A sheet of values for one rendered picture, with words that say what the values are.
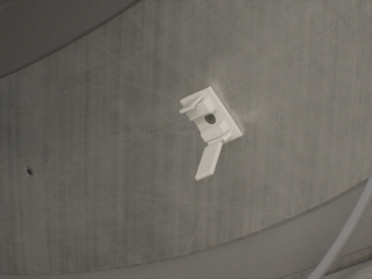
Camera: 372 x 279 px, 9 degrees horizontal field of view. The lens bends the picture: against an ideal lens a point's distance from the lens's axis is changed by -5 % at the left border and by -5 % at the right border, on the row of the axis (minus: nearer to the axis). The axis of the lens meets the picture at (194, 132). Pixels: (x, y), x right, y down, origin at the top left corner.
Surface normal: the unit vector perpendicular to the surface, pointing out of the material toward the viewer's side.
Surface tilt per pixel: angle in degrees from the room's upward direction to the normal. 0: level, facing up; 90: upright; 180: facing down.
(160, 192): 90
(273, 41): 90
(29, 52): 90
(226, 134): 49
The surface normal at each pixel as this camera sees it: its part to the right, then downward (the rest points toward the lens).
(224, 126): 0.69, -0.30
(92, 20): -0.47, 0.50
